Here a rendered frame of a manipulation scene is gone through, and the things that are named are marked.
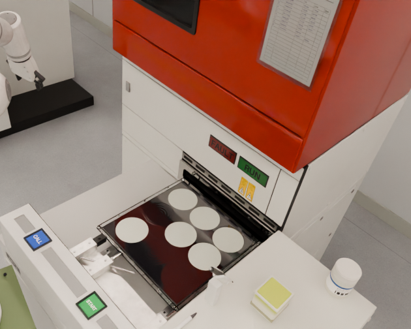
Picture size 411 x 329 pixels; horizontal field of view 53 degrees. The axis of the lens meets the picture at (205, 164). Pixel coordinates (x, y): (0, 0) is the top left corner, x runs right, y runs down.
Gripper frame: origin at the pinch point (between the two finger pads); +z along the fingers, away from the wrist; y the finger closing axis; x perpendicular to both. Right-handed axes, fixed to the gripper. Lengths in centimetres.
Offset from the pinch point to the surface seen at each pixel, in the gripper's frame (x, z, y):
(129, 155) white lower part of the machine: 3.9, 24.8, 41.7
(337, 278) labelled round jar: -24, -29, 125
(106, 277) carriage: -50, -13, 70
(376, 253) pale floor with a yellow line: 58, 100, 181
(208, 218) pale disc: -17, -6, 87
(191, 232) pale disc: -25, -9, 84
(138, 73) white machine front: 15.7, -15.6, 39.5
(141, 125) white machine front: 8.1, 3.6, 45.5
